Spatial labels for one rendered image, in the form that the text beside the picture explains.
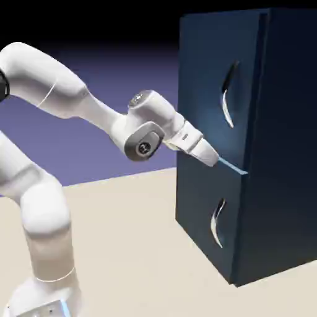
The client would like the curved metal lower door handle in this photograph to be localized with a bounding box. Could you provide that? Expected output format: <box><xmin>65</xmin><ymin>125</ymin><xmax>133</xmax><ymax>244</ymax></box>
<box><xmin>209</xmin><ymin>198</ymin><xmax>227</xmax><ymax>249</ymax></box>

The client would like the dark blue lower cabinet door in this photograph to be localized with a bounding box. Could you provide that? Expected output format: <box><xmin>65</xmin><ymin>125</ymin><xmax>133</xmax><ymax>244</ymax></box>
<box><xmin>175</xmin><ymin>151</ymin><xmax>248</xmax><ymax>285</ymax></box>

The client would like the dark blue cabinet door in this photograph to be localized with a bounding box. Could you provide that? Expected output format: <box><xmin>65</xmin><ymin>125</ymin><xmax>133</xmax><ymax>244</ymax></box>
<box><xmin>175</xmin><ymin>151</ymin><xmax>248</xmax><ymax>285</ymax></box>
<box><xmin>176</xmin><ymin>9</ymin><xmax>270</xmax><ymax>174</ymax></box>

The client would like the curved metal upper door handle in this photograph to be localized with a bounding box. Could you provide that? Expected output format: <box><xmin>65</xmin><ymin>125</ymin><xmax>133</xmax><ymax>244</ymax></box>
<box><xmin>219</xmin><ymin>59</ymin><xmax>240</xmax><ymax>129</ymax></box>

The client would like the curved metal door handle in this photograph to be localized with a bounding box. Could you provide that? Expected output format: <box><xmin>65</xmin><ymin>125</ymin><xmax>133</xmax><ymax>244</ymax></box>
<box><xmin>219</xmin><ymin>59</ymin><xmax>240</xmax><ymax>129</ymax></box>
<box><xmin>209</xmin><ymin>198</ymin><xmax>227</xmax><ymax>249</ymax></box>

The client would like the dark blue cabinet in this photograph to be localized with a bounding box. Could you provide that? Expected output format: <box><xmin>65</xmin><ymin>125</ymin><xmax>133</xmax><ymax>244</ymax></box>
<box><xmin>175</xmin><ymin>7</ymin><xmax>317</xmax><ymax>288</ymax></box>

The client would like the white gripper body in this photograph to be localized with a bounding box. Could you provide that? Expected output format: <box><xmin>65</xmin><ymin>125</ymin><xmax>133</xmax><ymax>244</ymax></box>
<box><xmin>188</xmin><ymin>137</ymin><xmax>220</xmax><ymax>167</ymax></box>

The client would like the dark blue upper cabinet door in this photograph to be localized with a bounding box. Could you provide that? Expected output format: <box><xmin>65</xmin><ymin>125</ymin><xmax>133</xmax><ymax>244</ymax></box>
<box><xmin>176</xmin><ymin>9</ymin><xmax>270</xmax><ymax>174</ymax></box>

